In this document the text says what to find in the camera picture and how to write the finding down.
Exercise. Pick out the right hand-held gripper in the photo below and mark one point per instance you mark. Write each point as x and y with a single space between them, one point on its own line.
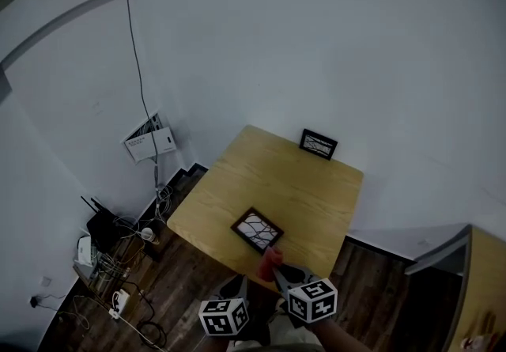
312 299

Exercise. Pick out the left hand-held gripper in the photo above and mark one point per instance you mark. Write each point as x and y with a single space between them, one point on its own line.
221 316

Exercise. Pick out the red cloth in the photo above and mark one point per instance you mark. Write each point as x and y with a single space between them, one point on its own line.
269 261

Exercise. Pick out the brown wooden picture frame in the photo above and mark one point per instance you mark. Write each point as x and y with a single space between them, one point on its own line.
257 230

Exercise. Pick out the person's right forearm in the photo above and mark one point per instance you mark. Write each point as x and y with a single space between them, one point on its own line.
340 336

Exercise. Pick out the person's light trousers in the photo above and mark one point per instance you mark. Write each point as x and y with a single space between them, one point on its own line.
290 336

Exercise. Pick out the white round cup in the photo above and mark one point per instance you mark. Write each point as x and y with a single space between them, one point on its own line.
147 233

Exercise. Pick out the white power strip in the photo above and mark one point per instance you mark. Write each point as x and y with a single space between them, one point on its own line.
120 300

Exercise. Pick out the black router with antennas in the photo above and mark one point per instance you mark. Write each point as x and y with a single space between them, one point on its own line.
102 225

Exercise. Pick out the white modem box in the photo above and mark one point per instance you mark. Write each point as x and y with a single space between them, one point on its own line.
84 250

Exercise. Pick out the red and white small object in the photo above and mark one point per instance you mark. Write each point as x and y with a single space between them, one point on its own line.
478 340

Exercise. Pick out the wooden cabinet with grey edge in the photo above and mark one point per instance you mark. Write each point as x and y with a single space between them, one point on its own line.
488 287

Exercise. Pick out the black picture frame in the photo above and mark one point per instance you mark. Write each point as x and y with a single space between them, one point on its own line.
318 144

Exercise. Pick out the open white wall box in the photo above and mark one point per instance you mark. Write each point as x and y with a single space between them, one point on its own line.
152 142

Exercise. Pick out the white wall socket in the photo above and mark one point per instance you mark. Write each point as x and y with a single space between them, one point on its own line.
46 281

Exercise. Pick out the black wall plug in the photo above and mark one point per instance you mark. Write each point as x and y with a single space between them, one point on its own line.
34 301

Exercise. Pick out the grey curved wall trunking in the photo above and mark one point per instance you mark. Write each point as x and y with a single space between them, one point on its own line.
59 20

